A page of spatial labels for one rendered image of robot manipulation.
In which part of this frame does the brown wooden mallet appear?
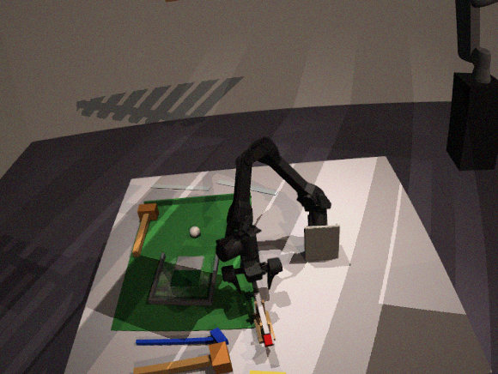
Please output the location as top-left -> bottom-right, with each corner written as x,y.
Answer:
133,341 -> 233,374
132,203 -> 159,256

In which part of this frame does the green flat mat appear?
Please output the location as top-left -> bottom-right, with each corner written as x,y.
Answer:
111,200 -> 255,332

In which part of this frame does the beige ball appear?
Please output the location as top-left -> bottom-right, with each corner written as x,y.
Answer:
189,226 -> 200,237

